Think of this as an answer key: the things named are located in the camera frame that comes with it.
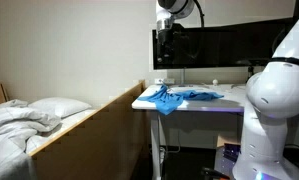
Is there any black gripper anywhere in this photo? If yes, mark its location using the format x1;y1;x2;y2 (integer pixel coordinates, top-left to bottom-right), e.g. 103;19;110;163
156;29;176;65

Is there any blue shirt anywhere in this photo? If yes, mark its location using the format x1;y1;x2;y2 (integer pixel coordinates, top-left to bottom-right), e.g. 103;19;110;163
137;84;225;117

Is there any black computer monitor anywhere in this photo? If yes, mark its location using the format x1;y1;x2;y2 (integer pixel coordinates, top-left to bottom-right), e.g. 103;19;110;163
151;17;299;71

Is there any white desk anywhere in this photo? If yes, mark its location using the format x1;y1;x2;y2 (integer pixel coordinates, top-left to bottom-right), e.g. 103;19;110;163
131;83;299;180

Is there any cardboard box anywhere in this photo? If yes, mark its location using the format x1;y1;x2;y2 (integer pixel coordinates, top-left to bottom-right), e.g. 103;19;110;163
216;132;242;149

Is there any white pillow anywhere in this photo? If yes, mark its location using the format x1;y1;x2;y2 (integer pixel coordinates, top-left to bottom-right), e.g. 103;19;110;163
27;96;93;119

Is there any black and red clamp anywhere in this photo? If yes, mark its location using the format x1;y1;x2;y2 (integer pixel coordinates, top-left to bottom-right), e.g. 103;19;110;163
200;166;231;180

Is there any white duvet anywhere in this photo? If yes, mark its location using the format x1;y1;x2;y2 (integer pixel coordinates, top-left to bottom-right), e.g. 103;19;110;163
0;98;62;180

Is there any white wall outlet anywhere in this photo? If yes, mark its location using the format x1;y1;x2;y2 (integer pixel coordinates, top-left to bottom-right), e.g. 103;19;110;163
154;77;176;85

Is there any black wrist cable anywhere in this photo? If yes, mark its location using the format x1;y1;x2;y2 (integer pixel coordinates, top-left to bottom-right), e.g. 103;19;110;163
192;0;206;29

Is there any wooden bed frame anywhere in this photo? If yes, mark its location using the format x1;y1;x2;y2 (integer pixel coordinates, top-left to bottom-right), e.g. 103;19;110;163
28;79;149;180

